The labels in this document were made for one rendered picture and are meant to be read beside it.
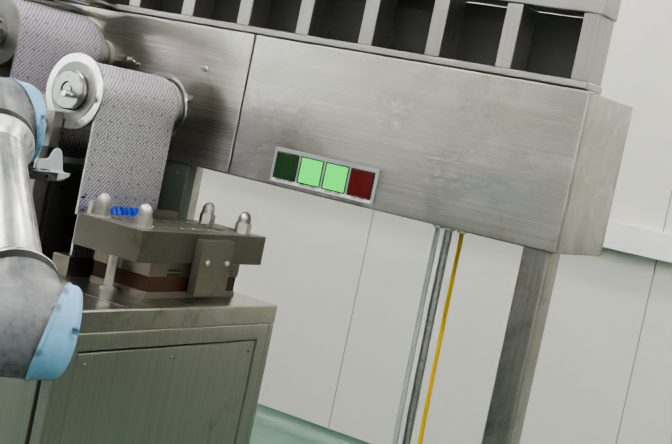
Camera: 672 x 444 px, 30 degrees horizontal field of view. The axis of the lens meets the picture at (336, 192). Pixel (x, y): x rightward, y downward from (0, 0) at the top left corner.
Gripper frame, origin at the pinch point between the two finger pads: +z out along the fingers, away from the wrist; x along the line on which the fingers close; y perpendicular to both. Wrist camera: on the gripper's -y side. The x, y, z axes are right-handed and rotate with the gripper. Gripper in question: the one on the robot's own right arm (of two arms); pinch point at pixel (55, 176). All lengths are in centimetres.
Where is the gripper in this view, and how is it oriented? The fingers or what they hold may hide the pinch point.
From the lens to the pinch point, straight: 239.2
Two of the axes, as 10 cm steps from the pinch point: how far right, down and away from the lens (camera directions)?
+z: 5.1, 0.6, 8.6
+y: 1.9, -9.8, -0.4
